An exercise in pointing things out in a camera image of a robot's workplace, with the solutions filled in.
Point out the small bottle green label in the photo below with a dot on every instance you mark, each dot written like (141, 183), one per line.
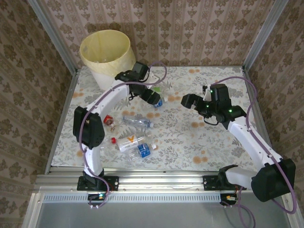
(157, 89)

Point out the long clear bottle blue cap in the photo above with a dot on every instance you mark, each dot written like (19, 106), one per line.
(137, 121)

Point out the round red label bottle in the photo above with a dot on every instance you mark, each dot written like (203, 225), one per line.
(108, 119)

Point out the clear bottle red cap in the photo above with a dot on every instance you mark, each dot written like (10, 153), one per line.
(114, 140)

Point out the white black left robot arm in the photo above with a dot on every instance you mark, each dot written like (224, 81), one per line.
(89, 128)

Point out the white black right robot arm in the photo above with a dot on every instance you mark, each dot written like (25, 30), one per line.
(249, 137)

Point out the white plastic waste bin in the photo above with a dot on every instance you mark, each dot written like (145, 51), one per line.
(104, 79)

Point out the bottle white label orange logo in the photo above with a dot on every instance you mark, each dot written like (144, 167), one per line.
(129, 142)

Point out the floral patterned table mat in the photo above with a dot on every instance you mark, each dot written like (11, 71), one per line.
(171, 147)

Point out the crushed bottle blue label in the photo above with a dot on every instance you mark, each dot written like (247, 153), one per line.
(143, 150)

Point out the small controller board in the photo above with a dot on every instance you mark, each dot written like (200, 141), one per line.
(97, 196)
(228, 198)

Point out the grey metal panel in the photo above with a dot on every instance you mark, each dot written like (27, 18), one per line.
(154, 216)

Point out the aluminium table side rail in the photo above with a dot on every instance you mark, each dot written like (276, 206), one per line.
(253, 95)
(60, 123)

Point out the aluminium frame post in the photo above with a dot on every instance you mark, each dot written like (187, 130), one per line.
(54, 35)
(263, 35)

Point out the aluminium front mounting rail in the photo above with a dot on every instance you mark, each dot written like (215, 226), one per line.
(161, 180)

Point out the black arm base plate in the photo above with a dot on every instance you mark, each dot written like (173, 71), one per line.
(111, 183)
(210, 183)

